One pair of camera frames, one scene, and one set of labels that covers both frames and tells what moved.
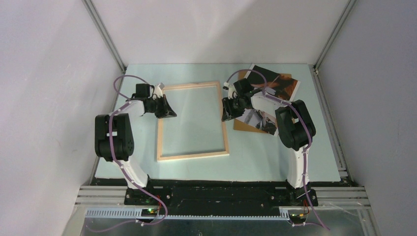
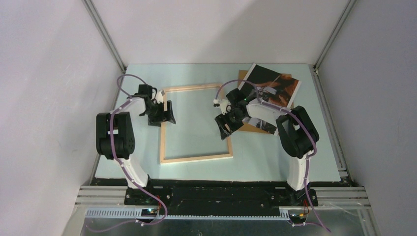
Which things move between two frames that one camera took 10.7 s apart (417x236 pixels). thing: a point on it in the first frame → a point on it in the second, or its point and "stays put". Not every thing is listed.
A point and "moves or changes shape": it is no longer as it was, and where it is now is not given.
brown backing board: x=240 y=125 stays put
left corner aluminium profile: x=91 y=8 stays put
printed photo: x=266 y=80 stays put
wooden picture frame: x=160 y=158 moves or changes shape
